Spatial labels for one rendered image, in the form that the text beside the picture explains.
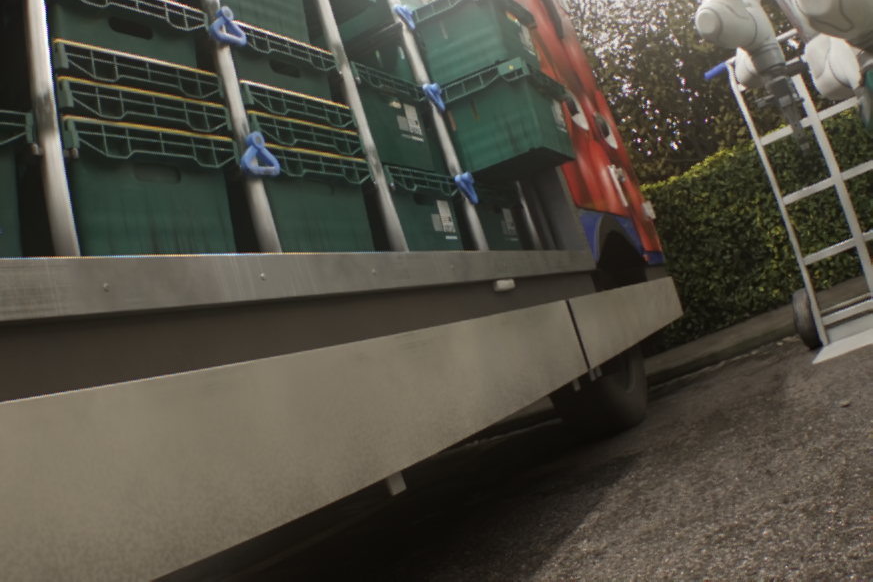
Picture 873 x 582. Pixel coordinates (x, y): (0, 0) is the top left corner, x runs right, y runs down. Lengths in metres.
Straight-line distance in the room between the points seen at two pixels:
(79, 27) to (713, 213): 3.91
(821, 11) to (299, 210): 1.12
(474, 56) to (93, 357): 1.66
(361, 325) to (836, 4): 1.12
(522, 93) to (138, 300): 1.51
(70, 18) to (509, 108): 1.34
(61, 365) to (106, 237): 0.35
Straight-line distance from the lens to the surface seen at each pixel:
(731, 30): 1.83
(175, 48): 1.40
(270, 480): 0.95
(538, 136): 2.16
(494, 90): 2.21
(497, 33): 2.25
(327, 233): 1.54
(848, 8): 1.65
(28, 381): 0.77
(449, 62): 2.29
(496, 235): 2.32
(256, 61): 1.58
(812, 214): 4.60
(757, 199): 4.59
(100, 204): 1.11
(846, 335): 3.14
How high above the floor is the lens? 0.42
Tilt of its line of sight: 7 degrees up
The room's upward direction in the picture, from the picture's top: 18 degrees counter-clockwise
